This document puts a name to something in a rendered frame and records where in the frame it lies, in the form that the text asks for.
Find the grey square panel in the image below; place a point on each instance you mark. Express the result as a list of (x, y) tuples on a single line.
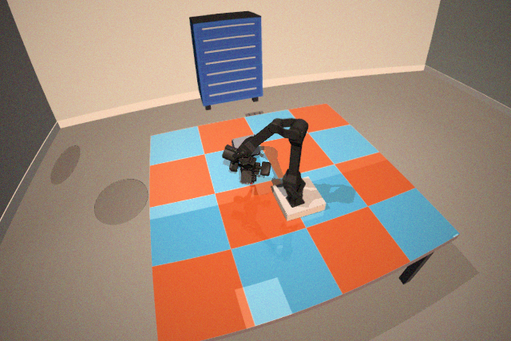
[(236, 142)]

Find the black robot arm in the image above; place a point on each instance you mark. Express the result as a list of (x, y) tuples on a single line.
[(292, 181)]

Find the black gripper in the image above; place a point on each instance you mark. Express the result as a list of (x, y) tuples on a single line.
[(265, 168)]

